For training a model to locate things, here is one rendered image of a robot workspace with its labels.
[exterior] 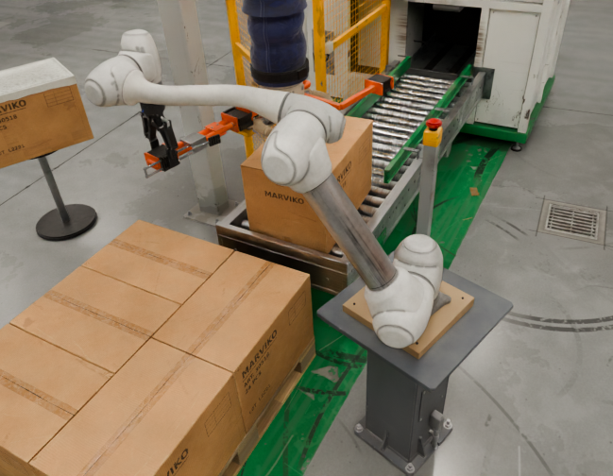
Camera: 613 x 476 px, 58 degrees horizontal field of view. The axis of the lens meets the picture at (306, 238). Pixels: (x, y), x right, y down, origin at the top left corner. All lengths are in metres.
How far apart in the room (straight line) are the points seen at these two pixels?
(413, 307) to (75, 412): 1.23
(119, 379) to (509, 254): 2.32
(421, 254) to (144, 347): 1.14
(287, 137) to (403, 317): 0.61
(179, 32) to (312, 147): 1.96
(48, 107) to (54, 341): 1.58
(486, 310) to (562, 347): 1.06
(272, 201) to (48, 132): 1.62
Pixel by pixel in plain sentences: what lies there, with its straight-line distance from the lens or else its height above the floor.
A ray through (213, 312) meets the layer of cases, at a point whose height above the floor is 0.54.
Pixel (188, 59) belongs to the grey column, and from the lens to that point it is 3.32.
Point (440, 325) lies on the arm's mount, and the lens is 1.93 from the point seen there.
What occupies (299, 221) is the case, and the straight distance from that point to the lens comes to 2.48.
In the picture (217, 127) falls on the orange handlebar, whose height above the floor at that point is 1.27.
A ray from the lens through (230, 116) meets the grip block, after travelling 2.10.
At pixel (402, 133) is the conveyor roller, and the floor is 0.55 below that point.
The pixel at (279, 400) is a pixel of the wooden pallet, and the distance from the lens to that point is 2.67.
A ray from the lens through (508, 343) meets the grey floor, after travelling 3.01.
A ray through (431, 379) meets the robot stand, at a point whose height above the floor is 0.75.
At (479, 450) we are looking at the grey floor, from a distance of 2.60.
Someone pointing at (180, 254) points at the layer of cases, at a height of 0.54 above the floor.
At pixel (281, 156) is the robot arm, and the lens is 1.39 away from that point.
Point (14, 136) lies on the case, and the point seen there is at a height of 0.78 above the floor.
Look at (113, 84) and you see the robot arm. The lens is 1.65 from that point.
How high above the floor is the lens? 2.18
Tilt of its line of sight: 38 degrees down
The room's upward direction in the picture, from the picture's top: 4 degrees counter-clockwise
